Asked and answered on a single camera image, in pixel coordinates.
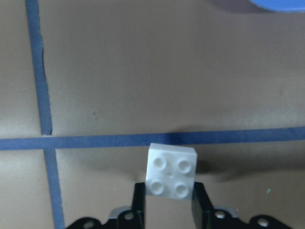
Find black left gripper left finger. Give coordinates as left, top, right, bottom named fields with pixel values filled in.
left=132, top=182, right=145, bottom=229

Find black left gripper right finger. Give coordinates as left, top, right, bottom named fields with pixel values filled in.
left=192, top=182, right=214, bottom=229

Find white building block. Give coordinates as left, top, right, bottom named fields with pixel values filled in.
left=145, top=143, right=197, bottom=200

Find blue plastic tray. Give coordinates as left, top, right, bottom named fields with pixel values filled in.
left=250, top=0, right=305, bottom=12

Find brown paper table cover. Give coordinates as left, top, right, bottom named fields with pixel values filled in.
left=0, top=0, right=305, bottom=229

